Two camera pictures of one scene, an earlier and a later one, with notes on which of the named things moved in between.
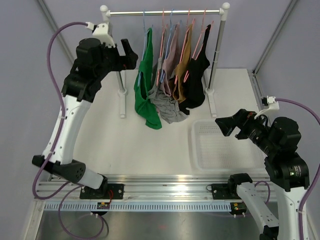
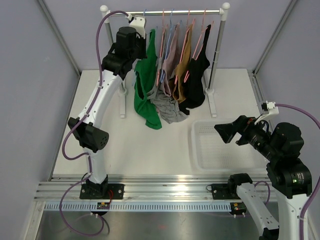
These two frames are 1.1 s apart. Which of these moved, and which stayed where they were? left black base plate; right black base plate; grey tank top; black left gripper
Moved: black left gripper
Stayed: left black base plate; grey tank top; right black base plate
